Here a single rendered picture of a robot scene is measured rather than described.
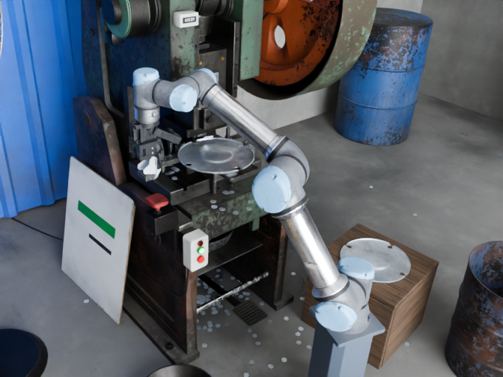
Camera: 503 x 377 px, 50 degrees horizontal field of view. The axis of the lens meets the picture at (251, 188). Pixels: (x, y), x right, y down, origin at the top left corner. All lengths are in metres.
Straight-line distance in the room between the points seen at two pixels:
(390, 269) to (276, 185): 0.96
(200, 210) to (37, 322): 0.96
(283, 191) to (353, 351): 0.67
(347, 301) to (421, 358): 0.91
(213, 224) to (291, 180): 0.64
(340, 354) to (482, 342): 0.63
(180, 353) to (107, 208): 0.67
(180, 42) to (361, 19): 0.62
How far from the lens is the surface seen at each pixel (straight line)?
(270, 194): 1.48
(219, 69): 2.00
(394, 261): 2.35
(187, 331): 2.20
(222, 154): 2.06
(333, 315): 1.62
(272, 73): 2.22
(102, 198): 2.36
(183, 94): 1.55
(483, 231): 3.39
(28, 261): 2.91
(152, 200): 1.83
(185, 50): 1.83
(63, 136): 3.18
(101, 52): 2.25
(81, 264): 2.62
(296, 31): 2.14
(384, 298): 2.15
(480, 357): 2.32
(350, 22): 1.93
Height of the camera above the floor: 1.73
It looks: 31 degrees down
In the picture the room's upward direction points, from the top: 3 degrees clockwise
